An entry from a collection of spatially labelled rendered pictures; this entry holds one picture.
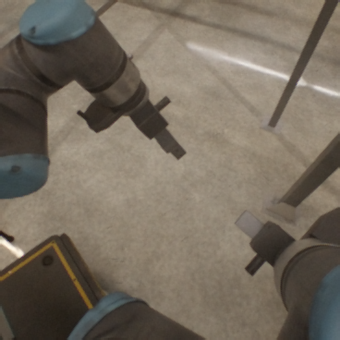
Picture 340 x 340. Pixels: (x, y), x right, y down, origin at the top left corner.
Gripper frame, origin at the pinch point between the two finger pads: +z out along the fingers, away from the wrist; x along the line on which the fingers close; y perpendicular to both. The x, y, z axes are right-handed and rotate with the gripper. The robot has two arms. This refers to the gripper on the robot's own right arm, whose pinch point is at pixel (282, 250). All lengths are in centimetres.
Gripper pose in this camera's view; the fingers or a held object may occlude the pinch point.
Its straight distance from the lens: 52.7
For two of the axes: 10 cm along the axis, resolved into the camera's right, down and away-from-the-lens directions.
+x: 7.4, 6.3, -2.4
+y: -6.4, 7.7, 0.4
